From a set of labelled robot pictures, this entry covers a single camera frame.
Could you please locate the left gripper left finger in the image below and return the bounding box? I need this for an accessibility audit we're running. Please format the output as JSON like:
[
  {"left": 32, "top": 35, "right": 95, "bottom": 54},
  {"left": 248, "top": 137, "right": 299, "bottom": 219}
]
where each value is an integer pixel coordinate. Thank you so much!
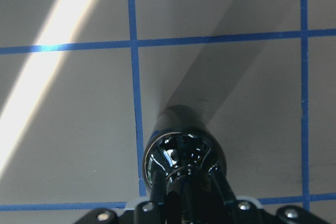
[{"left": 134, "top": 171, "right": 167, "bottom": 224}]

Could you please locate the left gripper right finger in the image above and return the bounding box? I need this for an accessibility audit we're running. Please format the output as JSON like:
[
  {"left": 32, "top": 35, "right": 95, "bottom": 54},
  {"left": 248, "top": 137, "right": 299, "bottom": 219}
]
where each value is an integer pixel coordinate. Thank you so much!
[{"left": 209, "top": 169, "right": 265, "bottom": 224}]

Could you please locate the dark wine bottle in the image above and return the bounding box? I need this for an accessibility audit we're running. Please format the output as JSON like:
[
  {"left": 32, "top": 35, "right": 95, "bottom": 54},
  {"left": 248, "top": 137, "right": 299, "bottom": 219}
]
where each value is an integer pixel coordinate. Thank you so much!
[{"left": 142, "top": 105, "right": 227, "bottom": 223}]

